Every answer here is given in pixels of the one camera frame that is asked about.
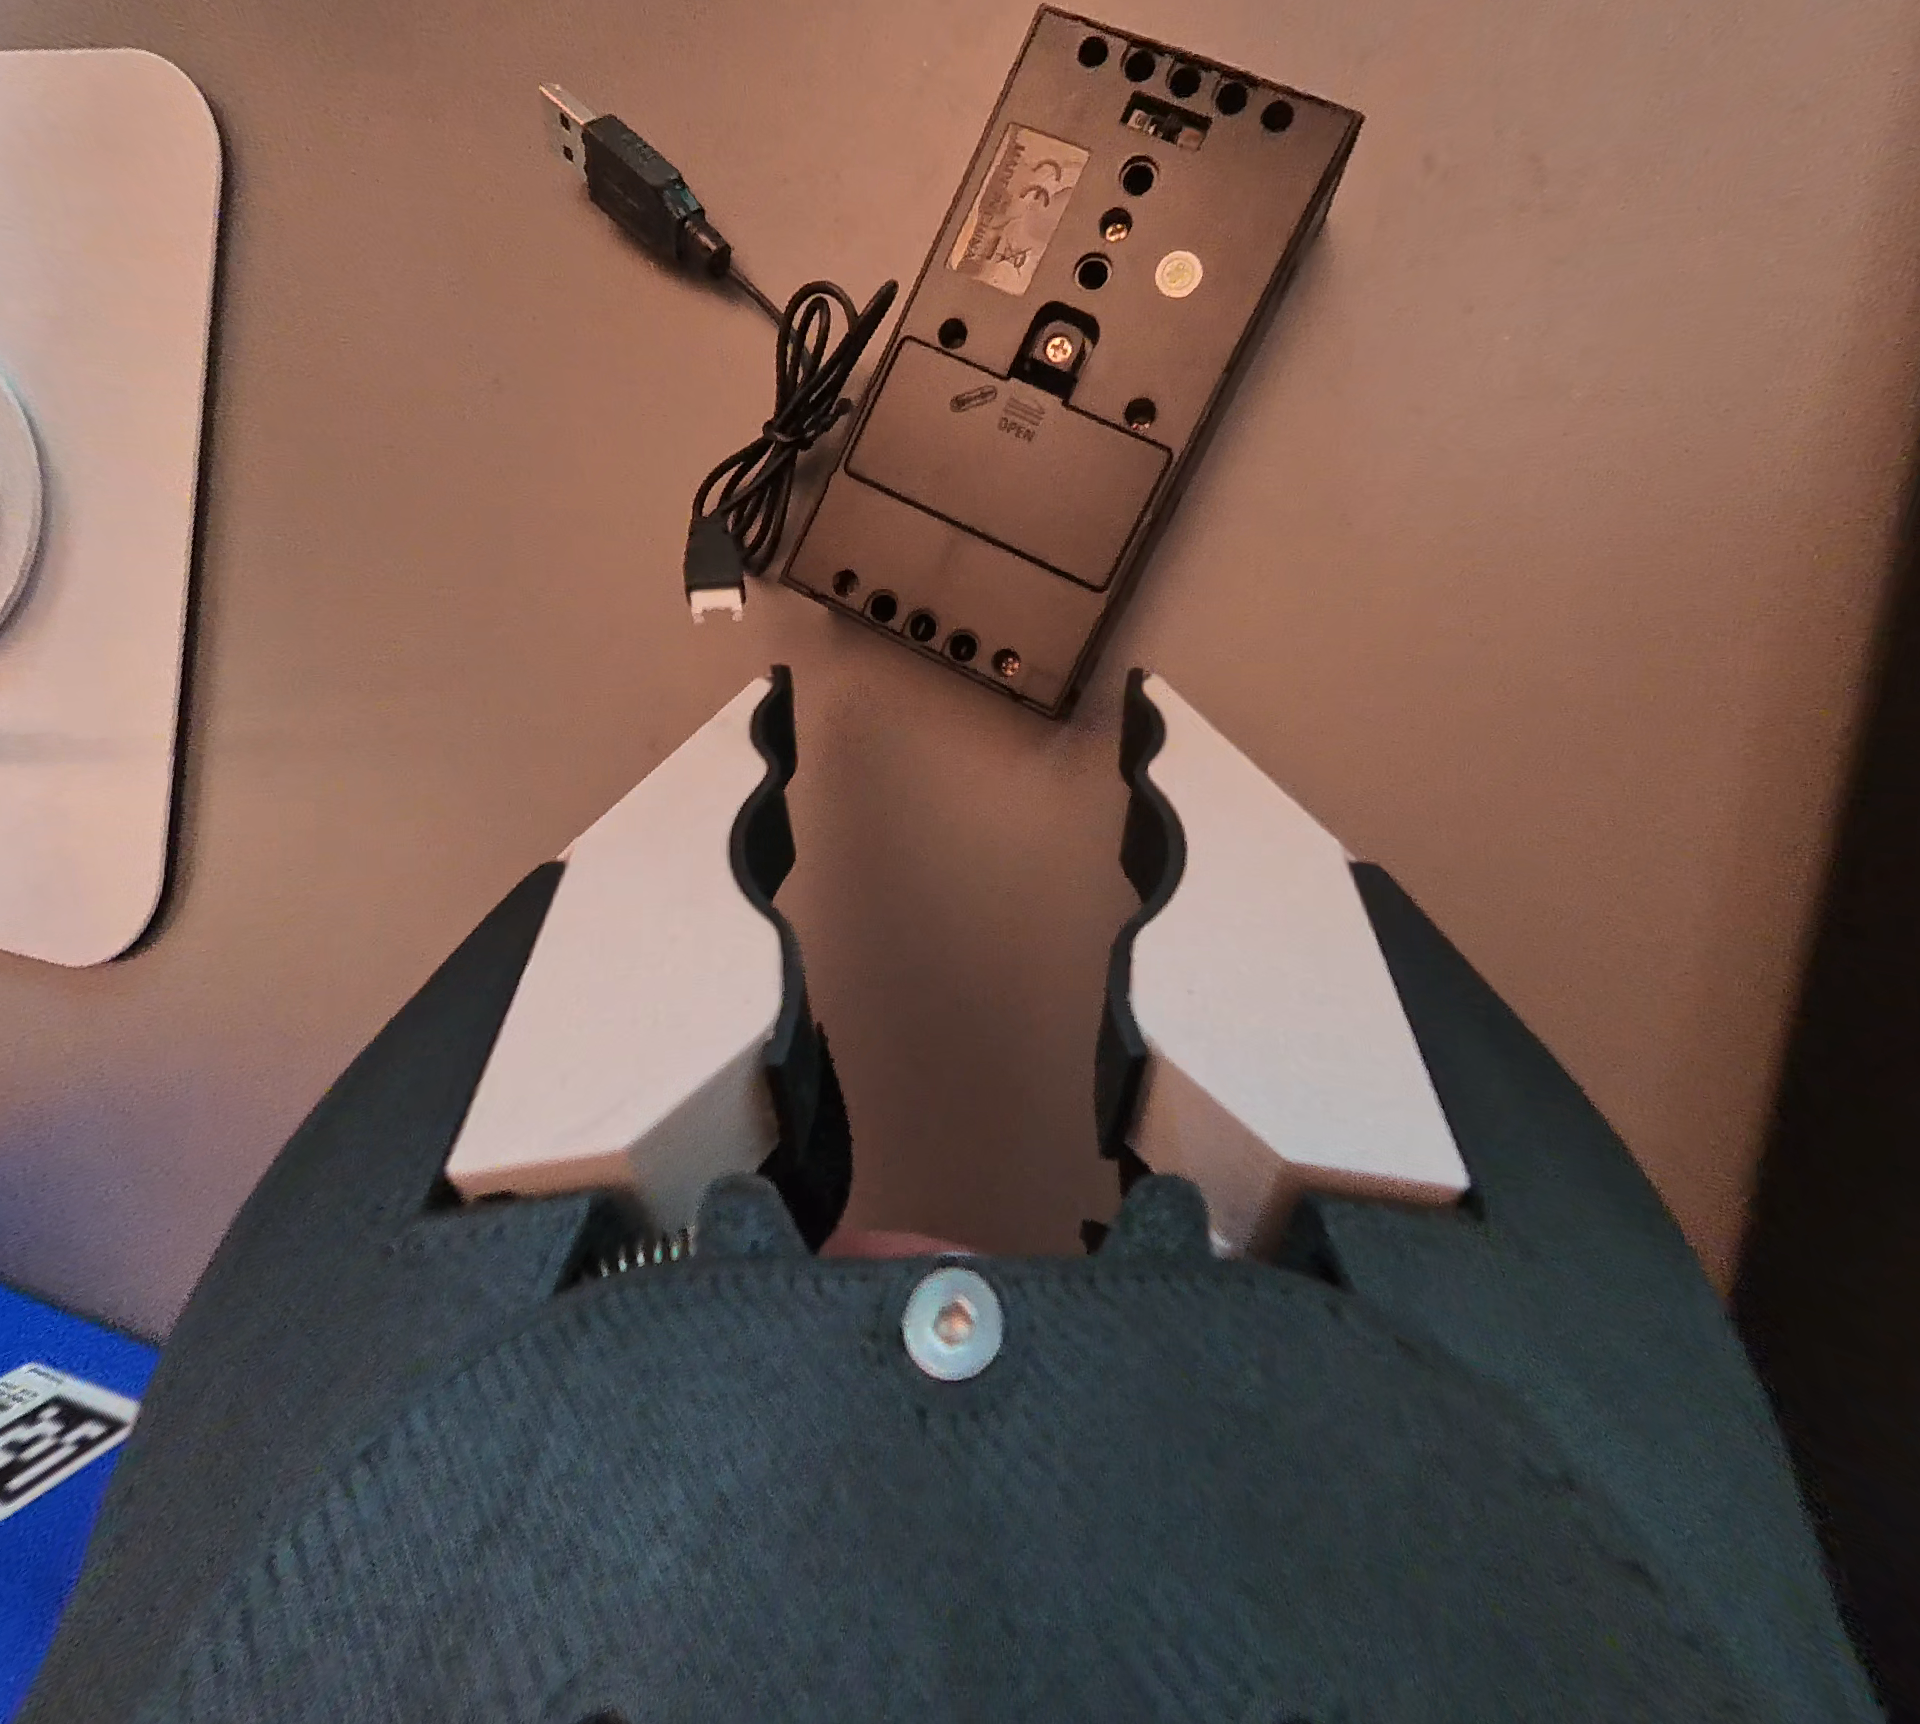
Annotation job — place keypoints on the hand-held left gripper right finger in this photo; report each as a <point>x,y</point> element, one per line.
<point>1291,1004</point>

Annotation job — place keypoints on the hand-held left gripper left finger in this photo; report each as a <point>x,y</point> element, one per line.
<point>631,1004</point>

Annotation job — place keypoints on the black battery box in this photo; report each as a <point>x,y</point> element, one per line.
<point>1050,449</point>

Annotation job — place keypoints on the blue plastic bin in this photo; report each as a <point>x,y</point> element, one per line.
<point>61,1424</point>

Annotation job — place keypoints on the white desk stand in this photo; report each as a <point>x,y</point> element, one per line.
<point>105,478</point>

